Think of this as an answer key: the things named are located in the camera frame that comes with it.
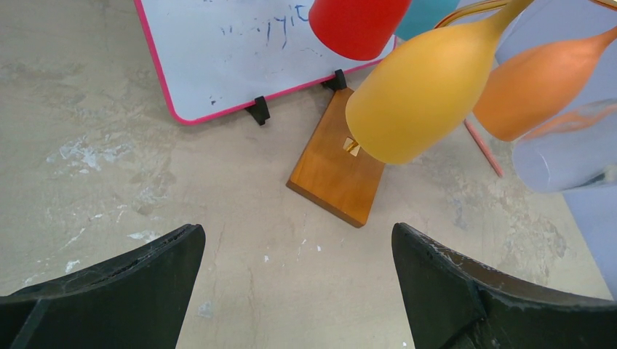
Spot pink framed whiteboard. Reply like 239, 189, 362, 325
135, 0, 371, 125

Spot yellow plastic wine glass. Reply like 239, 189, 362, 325
346, 1, 530, 164

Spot orange plastic wine glass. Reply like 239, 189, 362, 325
473, 28, 616, 141

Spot gold wire wine glass rack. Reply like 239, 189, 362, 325
287, 1, 510, 228

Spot red plastic wine glass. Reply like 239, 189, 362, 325
308, 0, 412, 60

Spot pink pencil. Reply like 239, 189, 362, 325
463, 120, 504, 178

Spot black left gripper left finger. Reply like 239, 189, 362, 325
1, 224, 206, 348

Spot blue plastic wine glass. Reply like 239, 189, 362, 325
394, 0, 460, 41

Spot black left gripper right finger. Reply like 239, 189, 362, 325
391, 222, 616, 348

